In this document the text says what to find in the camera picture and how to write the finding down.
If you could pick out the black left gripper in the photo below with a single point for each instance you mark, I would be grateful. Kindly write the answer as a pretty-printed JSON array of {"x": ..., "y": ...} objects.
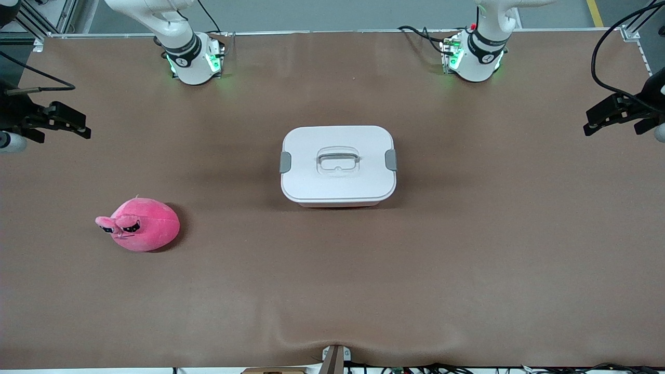
[{"x": 646, "y": 105}]

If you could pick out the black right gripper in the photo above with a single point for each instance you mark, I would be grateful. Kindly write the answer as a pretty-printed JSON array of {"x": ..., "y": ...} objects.
[{"x": 13, "y": 114}]

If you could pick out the pink plush toy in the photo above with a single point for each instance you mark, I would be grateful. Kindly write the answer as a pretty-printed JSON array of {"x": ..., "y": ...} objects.
[{"x": 150, "y": 228}]

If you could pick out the white box lid grey clips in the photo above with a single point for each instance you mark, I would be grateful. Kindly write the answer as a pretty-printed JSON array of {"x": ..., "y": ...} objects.
[{"x": 337, "y": 182}]

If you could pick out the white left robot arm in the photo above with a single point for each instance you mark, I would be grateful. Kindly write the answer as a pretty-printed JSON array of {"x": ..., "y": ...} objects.
[{"x": 480, "y": 57}]

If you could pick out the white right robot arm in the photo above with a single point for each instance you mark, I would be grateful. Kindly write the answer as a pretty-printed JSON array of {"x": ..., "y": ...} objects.
[{"x": 187, "y": 57}]

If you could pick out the pink translucent plastic box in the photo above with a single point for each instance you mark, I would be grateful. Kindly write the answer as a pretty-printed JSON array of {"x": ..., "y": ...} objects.
[{"x": 337, "y": 204}]

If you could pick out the yellow floor tape strip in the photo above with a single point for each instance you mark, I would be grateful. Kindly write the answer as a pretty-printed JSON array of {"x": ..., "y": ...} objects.
[{"x": 596, "y": 13}]

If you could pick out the brown table mat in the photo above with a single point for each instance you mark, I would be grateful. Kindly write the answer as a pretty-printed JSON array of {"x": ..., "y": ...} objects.
[{"x": 332, "y": 285}]

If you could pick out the metal table corner bracket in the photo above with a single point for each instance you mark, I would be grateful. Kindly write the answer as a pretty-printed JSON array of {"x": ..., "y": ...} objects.
[{"x": 38, "y": 44}]

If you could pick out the aluminium frame post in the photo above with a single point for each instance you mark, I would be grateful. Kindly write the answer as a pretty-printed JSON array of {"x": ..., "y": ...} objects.
[
  {"x": 631, "y": 32},
  {"x": 67, "y": 13}
]

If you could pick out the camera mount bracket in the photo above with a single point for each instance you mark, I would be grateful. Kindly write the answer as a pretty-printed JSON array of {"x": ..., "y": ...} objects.
[{"x": 335, "y": 361}]

